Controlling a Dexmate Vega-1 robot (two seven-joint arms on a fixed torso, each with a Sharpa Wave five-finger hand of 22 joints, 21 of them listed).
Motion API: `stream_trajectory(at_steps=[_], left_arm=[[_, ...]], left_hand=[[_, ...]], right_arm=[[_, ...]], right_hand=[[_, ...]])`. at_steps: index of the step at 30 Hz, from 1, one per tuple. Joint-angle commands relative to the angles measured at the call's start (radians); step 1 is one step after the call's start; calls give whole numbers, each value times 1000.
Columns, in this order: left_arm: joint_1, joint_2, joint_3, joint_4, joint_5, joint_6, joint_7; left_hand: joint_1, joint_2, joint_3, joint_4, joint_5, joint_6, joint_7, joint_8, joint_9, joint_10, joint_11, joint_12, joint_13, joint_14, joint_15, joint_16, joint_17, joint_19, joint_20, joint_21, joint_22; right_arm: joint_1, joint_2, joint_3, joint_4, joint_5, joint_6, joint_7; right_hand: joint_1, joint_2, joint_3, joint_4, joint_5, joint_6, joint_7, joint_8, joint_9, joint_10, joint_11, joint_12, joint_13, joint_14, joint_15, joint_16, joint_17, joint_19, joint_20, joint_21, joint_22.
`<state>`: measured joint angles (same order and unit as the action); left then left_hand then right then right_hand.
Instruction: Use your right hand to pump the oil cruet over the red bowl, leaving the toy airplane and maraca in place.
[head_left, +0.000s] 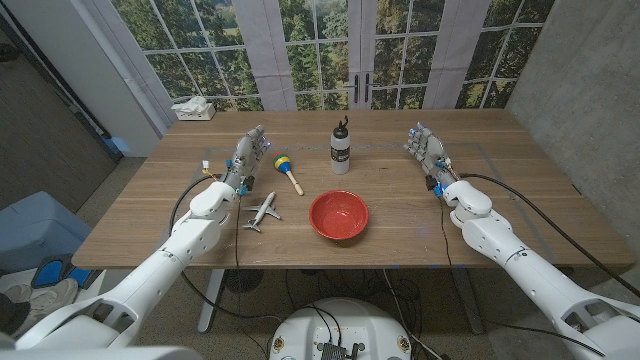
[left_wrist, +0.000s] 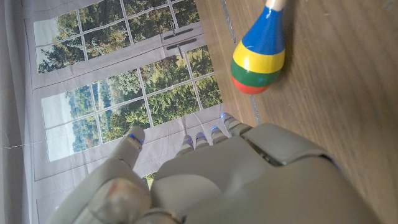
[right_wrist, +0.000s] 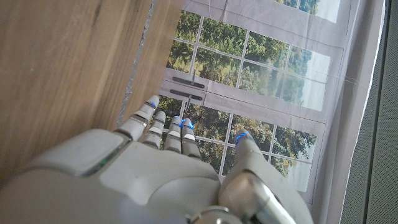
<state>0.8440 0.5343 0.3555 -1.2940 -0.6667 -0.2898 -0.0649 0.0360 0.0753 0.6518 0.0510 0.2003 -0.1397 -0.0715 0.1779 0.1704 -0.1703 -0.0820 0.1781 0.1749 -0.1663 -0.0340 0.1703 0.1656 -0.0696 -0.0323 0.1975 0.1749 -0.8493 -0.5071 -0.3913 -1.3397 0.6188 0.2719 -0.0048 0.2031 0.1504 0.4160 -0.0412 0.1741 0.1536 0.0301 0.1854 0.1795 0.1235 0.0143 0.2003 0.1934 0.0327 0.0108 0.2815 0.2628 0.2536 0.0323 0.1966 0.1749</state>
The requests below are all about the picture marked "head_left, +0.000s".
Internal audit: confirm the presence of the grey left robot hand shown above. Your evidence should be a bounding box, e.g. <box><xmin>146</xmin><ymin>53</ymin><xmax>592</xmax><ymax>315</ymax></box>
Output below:
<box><xmin>219</xmin><ymin>124</ymin><xmax>272</xmax><ymax>196</ymax></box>

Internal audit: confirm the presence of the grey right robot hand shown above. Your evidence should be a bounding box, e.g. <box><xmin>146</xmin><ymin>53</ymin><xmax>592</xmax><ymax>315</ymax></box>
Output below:
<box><xmin>403</xmin><ymin>122</ymin><xmax>459</xmax><ymax>199</ymax></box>

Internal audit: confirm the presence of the white oil cruet black pump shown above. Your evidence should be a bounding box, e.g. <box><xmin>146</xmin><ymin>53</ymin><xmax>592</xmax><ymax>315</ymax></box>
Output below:
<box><xmin>330</xmin><ymin>115</ymin><xmax>351</xmax><ymax>176</ymax></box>

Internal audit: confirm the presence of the colourful striped wooden maraca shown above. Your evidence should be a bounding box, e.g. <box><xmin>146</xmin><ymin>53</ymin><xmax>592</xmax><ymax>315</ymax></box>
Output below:
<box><xmin>272</xmin><ymin>152</ymin><xmax>305</xmax><ymax>197</ymax></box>

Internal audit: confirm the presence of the white toy airplane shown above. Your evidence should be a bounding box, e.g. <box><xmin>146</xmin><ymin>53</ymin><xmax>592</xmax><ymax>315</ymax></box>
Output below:
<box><xmin>241</xmin><ymin>191</ymin><xmax>282</xmax><ymax>233</ymax></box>

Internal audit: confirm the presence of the red bowl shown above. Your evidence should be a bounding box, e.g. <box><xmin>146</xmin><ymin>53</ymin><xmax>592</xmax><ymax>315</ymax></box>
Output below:
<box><xmin>308</xmin><ymin>189</ymin><xmax>370</xmax><ymax>241</ymax></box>

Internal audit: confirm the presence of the white tissue box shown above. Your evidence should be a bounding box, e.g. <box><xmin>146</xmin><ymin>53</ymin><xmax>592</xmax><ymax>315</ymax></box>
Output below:
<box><xmin>170</xmin><ymin>96</ymin><xmax>217</xmax><ymax>122</ymax></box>

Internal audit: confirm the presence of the round black fan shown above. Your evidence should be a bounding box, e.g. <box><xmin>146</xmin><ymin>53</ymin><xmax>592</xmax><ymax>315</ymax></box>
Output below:
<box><xmin>223</xmin><ymin>268</ymin><xmax>265</xmax><ymax>294</ymax></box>

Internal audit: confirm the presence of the printed window backdrop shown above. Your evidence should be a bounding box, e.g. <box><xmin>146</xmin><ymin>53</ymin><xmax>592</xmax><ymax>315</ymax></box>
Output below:
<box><xmin>82</xmin><ymin>0</ymin><xmax>556</xmax><ymax>112</ymax></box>

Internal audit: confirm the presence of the white table leg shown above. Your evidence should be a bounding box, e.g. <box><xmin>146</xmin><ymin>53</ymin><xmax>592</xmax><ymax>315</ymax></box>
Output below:
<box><xmin>197</xmin><ymin>268</ymin><xmax>226</xmax><ymax>334</ymax></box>

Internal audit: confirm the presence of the grey table leg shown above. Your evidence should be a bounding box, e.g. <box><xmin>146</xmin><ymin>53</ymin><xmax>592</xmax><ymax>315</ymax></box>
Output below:
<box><xmin>452</xmin><ymin>267</ymin><xmax>486</xmax><ymax>335</ymax></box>

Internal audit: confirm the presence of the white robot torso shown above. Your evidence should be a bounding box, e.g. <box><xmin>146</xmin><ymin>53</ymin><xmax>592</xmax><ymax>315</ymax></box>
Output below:
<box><xmin>268</xmin><ymin>298</ymin><xmax>414</xmax><ymax>360</ymax></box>

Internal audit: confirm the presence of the blue storage bin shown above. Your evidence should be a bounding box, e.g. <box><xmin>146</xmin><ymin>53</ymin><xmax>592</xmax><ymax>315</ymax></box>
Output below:
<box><xmin>0</xmin><ymin>191</ymin><xmax>94</xmax><ymax>274</ymax></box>

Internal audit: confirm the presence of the blue and black pedal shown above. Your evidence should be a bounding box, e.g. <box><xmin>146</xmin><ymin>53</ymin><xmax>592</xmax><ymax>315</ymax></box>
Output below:
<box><xmin>30</xmin><ymin>253</ymin><xmax>96</xmax><ymax>290</ymax></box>

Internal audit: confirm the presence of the white sneaker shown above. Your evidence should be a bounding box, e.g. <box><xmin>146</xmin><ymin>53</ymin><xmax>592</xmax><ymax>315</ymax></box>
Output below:
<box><xmin>2</xmin><ymin>278</ymin><xmax>80</xmax><ymax>331</ymax></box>

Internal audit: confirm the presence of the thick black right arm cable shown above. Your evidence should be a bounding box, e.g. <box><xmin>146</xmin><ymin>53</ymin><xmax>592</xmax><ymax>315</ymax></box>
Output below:
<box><xmin>458</xmin><ymin>172</ymin><xmax>640</xmax><ymax>299</ymax></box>

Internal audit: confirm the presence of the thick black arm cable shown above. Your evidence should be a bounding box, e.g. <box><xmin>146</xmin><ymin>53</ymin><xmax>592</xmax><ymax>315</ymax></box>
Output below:
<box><xmin>458</xmin><ymin>172</ymin><xmax>640</xmax><ymax>299</ymax></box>
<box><xmin>168</xmin><ymin>173</ymin><xmax>284</xmax><ymax>324</ymax></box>

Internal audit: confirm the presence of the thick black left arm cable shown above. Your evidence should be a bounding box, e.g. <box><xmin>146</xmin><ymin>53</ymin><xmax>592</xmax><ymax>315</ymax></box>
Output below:
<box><xmin>168</xmin><ymin>173</ymin><xmax>284</xmax><ymax>324</ymax></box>

